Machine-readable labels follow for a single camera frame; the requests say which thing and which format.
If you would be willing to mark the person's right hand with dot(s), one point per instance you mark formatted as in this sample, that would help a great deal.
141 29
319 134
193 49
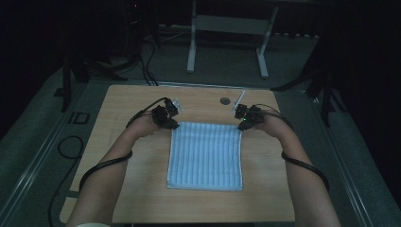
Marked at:
269 124

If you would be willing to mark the black tripod stand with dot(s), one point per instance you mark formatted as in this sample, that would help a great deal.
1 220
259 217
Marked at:
327 85
72 63

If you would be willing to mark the white metal stand frame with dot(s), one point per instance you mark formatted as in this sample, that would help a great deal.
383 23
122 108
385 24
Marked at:
227 25

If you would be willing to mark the blue striped towel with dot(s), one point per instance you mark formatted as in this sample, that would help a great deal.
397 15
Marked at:
205 154

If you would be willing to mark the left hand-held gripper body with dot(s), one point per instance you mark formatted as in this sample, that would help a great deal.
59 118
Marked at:
164 113

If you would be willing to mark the grey round table grommet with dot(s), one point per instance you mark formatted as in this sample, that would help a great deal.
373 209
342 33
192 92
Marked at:
225 101

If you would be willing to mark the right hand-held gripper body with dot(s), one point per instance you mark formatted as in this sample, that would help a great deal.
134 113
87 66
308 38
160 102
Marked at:
250 115

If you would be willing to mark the person's left hand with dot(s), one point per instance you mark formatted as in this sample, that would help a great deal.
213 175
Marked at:
143 126

